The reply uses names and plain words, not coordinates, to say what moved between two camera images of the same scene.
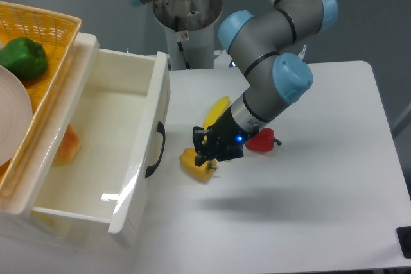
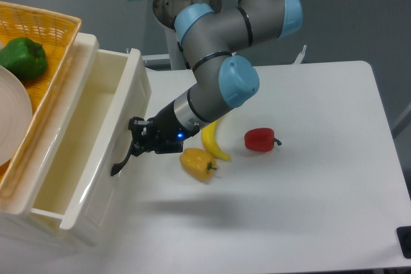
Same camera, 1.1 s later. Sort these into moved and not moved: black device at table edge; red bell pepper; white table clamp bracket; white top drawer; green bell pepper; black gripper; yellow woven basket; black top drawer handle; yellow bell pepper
Moved: black top drawer handle; white top drawer; black gripper
Not moved: black device at table edge; green bell pepper; yellow woven basket; red bell pepper; yellow bell pepper; white table clamp bracket
